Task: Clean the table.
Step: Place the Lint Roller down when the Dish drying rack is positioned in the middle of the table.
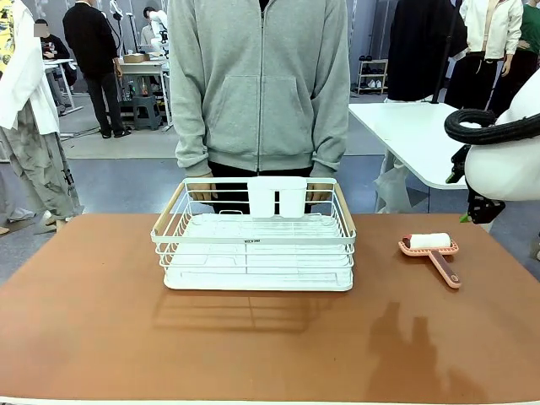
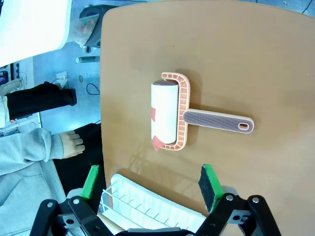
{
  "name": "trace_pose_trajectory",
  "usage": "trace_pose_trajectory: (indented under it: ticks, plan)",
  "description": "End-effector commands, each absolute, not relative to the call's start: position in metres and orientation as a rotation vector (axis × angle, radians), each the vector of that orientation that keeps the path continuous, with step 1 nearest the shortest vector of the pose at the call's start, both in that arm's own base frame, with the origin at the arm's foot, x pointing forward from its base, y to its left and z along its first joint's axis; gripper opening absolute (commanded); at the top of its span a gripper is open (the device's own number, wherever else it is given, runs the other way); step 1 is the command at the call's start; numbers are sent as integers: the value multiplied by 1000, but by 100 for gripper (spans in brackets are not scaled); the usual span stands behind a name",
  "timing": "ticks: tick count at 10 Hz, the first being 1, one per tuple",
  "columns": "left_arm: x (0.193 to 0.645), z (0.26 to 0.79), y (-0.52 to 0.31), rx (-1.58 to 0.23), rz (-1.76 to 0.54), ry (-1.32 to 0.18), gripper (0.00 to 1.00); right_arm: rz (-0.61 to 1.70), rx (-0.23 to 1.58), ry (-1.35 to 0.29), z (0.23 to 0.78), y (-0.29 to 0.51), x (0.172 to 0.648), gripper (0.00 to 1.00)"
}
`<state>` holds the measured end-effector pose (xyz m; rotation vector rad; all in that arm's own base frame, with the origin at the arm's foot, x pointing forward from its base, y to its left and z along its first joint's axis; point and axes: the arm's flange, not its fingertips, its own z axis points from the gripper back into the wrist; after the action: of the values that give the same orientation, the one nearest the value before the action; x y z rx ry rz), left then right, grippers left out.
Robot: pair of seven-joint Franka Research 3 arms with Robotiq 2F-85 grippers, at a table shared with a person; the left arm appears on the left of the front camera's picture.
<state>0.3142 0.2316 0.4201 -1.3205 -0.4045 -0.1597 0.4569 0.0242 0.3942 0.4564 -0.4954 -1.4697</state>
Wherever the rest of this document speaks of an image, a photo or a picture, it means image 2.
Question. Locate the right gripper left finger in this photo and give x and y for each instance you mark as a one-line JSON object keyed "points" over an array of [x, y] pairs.
{"points": [[89, 186]]}

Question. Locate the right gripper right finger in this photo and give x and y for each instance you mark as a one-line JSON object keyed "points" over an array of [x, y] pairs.
{"points": [[211, 186]]}

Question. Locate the pink lint roller white roll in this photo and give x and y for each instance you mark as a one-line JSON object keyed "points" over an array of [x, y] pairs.
{"points": [[182, 108]]}

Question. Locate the person's left forearm grey sleeve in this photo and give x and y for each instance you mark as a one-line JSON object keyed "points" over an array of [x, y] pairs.
{"points": [[27, 147]]}

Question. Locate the person's left hand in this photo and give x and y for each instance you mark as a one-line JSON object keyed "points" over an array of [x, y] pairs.
{"points": [[71, 145]]}

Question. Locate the person's black trousers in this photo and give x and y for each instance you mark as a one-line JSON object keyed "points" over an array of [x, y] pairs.
{"points": [[81, 157]]}

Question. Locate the grey zip hoodie torso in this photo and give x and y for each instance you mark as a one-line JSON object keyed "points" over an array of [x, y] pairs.
{"points": [[22, 196]]}

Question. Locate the bystander black coat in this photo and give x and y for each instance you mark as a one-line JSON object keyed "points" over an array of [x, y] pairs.
{"points": [[39, 100]]}

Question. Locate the white floor power socket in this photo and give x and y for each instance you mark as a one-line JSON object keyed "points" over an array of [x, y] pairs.
{"points": [[62, 78]]}

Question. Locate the dark patterned bag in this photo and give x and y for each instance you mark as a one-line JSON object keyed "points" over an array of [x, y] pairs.
{"points": [[89, 24]]}

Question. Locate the white side table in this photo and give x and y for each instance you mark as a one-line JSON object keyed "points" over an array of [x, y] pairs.
{"points": [[29, 27]]}

